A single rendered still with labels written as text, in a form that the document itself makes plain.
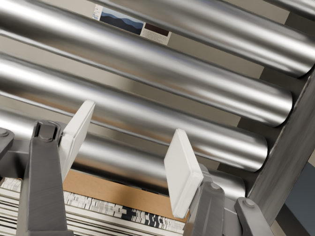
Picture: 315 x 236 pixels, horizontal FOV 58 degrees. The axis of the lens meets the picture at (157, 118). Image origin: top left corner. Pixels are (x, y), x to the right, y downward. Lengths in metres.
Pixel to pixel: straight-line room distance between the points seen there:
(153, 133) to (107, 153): 0.06
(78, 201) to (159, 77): 0.15
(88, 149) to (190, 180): 0.20
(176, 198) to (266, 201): 0.25
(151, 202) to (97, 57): 0.17
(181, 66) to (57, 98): 0.14
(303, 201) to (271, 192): 0.76
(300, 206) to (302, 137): 0.77
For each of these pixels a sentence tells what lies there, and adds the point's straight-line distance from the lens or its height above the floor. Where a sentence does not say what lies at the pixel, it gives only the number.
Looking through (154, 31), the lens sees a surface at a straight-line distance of 1.09.
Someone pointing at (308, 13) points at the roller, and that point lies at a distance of 0.37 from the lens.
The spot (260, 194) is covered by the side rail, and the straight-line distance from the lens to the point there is 0.39.
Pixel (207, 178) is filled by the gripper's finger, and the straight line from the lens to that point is 0.18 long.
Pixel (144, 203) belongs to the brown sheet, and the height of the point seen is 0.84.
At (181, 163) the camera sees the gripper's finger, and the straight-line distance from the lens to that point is 0.18.
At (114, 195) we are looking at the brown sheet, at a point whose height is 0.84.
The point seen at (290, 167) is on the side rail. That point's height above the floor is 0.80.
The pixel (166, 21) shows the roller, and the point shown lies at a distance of 0.31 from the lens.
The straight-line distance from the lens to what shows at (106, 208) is 0.31.
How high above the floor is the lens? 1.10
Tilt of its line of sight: 71 degrees down
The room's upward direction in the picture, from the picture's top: 170 degrees clockwise
